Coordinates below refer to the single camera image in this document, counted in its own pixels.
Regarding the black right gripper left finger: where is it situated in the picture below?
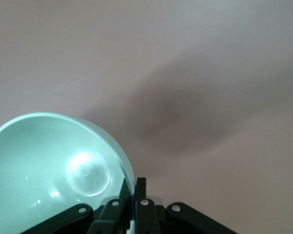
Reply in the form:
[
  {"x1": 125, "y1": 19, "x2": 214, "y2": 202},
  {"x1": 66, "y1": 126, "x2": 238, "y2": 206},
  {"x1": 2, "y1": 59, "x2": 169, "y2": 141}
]
[{"x1": 19, "y1": 179, "x2": 132, "y2": 234}]

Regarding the pale green bowl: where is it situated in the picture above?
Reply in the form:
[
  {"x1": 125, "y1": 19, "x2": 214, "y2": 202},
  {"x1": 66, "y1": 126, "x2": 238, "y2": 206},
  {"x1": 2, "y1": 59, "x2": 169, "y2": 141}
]
[{"x1": 0, "y1": 112, "x2": 135, "y2": 234}]

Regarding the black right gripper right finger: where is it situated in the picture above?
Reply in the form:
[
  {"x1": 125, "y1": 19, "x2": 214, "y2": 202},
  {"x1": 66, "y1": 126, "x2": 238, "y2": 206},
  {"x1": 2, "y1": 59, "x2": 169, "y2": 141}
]
[{"x1": 134, "y1": 177, "x2": 235, "y2": 234}]

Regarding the brown table cloth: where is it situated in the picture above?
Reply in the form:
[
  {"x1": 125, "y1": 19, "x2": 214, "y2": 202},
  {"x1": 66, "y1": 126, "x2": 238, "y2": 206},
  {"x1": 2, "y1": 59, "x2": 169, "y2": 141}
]
[{"x1": 0, "y1": 0, "x2": 293, "y2": 234}]

